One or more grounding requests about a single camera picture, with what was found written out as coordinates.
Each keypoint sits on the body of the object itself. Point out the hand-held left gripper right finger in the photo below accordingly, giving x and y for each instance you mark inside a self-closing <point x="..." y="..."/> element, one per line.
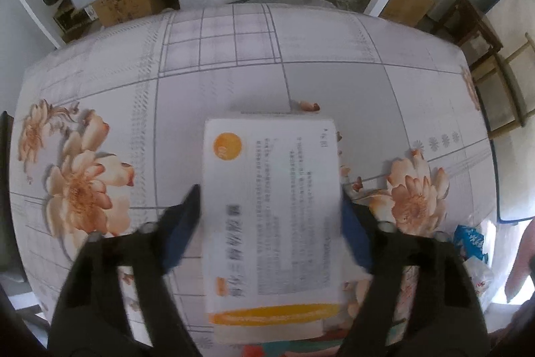
<point x="356" y="235"/>

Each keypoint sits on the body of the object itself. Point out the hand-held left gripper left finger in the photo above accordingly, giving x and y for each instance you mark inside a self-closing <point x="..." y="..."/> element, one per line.
<point x="182" y="233"/>

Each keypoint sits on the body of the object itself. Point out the white orange medicine box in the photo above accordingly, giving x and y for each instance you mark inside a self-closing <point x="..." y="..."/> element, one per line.
<point x="271" y="223"/>

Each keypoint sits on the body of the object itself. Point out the person's right forearm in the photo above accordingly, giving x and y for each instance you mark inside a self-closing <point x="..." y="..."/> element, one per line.
<point x="521" y="261"/>

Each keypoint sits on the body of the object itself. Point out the blue snack packet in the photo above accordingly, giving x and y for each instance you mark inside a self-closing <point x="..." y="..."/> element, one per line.
<point x="470" y="240"/>

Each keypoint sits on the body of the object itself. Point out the floral tablecloth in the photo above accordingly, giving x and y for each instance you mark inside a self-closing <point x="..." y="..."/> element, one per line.
<point x="125" y="97"/>

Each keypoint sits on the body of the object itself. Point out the light wooden chair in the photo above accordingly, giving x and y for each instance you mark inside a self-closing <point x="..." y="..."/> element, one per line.
<point x="503" y="89"/>

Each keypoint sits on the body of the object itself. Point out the dark wooden stool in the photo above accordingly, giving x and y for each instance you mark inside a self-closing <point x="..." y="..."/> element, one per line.
<point x="470" y="24"/>

